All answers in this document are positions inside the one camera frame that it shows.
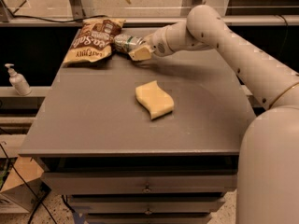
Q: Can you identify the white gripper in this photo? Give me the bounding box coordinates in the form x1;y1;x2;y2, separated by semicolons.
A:
129;25;174;61

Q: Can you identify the green silver 7up can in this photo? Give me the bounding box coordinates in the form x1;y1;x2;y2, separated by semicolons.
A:
113;34;144;53

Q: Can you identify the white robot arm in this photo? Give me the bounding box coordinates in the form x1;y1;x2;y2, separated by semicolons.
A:
129;5;299;224

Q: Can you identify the brown chip bag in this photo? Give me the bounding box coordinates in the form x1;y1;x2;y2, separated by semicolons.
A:
63;17;125;64

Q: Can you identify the yellow sponge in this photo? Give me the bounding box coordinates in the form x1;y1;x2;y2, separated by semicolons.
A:
135;80;175;119

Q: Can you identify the grey drawer cabinet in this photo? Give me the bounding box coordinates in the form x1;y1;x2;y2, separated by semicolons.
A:
21;49;255;224

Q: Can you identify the white pump bottle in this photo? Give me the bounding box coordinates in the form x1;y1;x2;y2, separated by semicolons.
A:
5;63;31;96

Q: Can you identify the cardboard box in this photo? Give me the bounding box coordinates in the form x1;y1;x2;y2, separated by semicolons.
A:
0;157;43;214

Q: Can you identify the grey metal bracket left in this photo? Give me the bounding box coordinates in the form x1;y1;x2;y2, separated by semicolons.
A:
69;0;84;20

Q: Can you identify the black cable on ledge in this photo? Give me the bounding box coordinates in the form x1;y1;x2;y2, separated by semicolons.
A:
8;14;108;24

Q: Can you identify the black floor cable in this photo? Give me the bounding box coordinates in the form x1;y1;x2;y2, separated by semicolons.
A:
0;142;59;224

